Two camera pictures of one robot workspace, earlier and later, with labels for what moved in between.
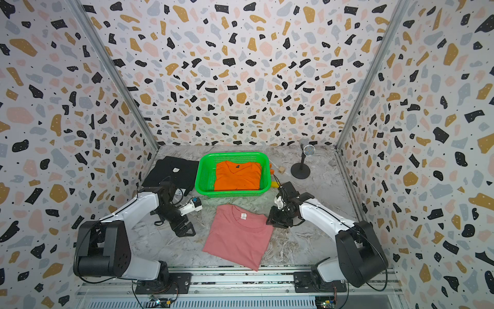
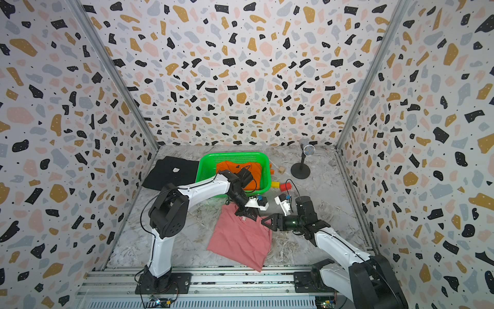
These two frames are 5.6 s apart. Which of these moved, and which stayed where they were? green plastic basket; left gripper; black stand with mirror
Moved: left gripper
Stayed: green plastic basket; black stand with mirror
